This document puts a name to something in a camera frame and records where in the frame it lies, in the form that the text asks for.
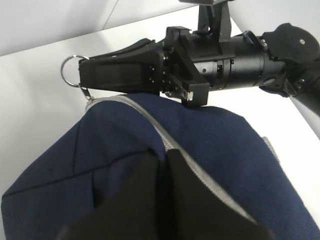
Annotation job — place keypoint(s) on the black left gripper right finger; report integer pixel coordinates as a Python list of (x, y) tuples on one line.
[(198, 214)]

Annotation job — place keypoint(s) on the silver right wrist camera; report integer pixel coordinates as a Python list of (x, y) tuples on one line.
[(213, 19)]

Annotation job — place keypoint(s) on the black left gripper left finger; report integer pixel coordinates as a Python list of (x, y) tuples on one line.
[(130, 214)]

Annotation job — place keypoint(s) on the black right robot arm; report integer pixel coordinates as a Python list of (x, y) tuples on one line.
[(292, 64)]

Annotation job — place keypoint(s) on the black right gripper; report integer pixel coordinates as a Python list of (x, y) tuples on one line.
[(193, 64)]

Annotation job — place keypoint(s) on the navy blue lunch bag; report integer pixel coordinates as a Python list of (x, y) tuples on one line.
[(91, 162)]

